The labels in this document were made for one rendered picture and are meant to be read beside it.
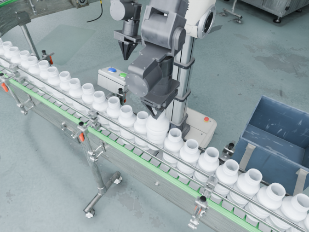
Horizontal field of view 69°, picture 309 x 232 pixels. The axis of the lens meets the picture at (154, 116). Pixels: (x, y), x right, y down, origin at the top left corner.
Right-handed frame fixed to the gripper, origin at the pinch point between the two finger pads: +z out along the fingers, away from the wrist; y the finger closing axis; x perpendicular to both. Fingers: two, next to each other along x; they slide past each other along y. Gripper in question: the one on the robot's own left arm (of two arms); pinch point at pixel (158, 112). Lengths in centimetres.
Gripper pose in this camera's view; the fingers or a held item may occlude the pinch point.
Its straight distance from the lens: 64.2
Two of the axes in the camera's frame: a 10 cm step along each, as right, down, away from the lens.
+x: -8.3, -4.3, 3.5
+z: -0.2, 6.5, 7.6
